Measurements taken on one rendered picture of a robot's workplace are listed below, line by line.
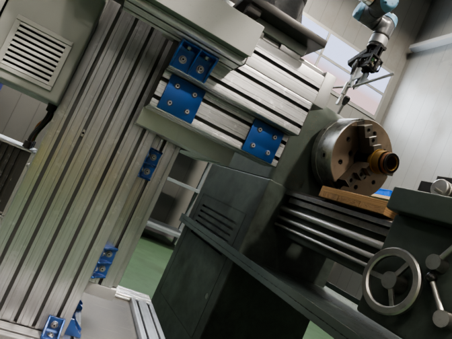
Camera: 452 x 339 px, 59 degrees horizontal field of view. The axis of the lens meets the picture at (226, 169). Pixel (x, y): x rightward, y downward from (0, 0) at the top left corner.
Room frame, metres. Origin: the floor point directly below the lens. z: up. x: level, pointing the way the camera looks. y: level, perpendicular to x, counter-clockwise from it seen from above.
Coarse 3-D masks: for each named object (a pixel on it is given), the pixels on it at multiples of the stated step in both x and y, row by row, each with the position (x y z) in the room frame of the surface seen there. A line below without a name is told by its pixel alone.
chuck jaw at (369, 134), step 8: (360, 120) 1.53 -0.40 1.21; (360, 128) 1.49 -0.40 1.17; (368, 128) 1.48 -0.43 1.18; (360, 136) 1.50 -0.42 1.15; (368, 136) 1.48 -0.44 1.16; (376, 136) 1.48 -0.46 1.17; (360, 144) 1.51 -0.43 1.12; (368, 144) 1.47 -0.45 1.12; (376, 144) 1.48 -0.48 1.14; (360, 152) 1.52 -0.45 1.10; (368, 152) 1.48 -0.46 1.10
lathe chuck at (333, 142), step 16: (336, 128) 1.52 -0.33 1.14; (352, 128) 1.50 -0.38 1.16; (320, 144) 1.55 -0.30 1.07; (336, 144) 1.48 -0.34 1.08; (352, 144) 1.51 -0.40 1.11; (384, 144) 1.57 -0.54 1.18; (320, 160) 1.54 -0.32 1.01; (336, 160) 1.49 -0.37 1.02; (352, 160) 1.52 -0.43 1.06; (320, 176) 1.58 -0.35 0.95; (336, 176) 1.51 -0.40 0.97; (368, 176) 1.57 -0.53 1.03; (384, 176) 1.60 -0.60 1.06; (352, 192) 1.55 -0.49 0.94; (368, 192) 1.58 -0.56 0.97
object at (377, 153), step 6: (378, 150) 1.45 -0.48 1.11; (384, 150) 1.47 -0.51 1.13; (372, 156) 1.45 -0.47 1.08; (378, 156) 1.43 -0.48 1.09; (384, 156) 1.41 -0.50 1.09; (390, 156) 1.41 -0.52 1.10; (396, 156) 1.42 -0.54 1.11; (372, 162) 1.45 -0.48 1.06; (378, 162) 1.42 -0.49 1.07; (384, 162) 1.40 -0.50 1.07; (390, 162) 1.46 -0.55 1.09; (396, 162) 1.43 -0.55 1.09; (372, 168) 1.46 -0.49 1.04; (378, 168) 1.43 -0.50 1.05; (384, 168) 1.41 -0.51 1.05; (390, 168) 1.45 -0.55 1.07; (396, 168) 1.43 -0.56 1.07
